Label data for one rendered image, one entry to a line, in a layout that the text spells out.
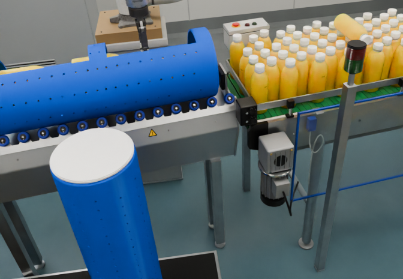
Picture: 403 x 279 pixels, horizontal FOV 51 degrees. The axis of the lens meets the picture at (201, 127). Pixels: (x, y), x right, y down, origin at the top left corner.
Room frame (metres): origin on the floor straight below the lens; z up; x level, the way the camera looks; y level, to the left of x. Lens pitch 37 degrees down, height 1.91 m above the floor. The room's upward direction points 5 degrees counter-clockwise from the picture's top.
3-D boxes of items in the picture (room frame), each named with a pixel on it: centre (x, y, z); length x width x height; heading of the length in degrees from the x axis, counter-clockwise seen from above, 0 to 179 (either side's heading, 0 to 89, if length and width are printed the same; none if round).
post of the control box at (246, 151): (1.89, -0.25, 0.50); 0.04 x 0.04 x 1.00; 11
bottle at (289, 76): (1.48, -0.37, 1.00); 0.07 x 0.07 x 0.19
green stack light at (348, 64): (1.28, -0.55, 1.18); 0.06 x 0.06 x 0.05
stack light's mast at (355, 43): (1.28, -0.55, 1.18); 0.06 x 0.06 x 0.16
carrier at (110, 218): (1.09, 0.37, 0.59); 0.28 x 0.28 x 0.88
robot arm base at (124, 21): (2.16, 0.33, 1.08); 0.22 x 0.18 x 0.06; 98
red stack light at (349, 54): (1.28, -0.55, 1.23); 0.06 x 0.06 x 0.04
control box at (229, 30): (1.89, -0.25, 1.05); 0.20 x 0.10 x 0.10; 101
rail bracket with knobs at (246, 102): (1.37, -0.18, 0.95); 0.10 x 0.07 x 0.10; 11
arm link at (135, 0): (1.56, 0.20, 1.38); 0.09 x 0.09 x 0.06
